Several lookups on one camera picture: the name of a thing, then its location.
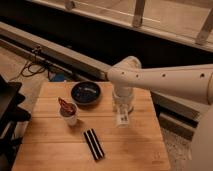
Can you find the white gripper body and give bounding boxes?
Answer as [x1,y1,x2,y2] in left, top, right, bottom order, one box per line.
[112,87,134,113]

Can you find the white plastic bottle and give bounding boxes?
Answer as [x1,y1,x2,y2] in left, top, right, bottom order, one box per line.
[116,113,129,127]

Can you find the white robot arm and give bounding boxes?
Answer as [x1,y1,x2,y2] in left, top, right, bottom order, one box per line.
[107,56,213,171]

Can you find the dark ceramic bowl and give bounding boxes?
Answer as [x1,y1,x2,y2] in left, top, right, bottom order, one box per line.
[71,81,101,105]

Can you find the black striped block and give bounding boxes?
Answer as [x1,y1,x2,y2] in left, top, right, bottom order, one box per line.
[83,129,105,161]

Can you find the brown snack packet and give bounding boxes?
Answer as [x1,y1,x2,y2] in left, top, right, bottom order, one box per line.
[58,98,76,116]

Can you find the white cup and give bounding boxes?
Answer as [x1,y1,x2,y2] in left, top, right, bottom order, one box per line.
[60,107,77,126]

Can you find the blue box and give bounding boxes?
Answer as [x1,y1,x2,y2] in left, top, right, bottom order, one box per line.
[49,74,66,82]

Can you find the black chair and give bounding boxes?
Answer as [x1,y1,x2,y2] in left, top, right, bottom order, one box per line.
[0,75,31,171]

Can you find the metal rail beam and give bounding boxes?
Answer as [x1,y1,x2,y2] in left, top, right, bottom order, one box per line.
[0,21,213,129]

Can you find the black cables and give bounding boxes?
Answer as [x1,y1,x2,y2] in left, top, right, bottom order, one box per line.
[11,45,51,81]

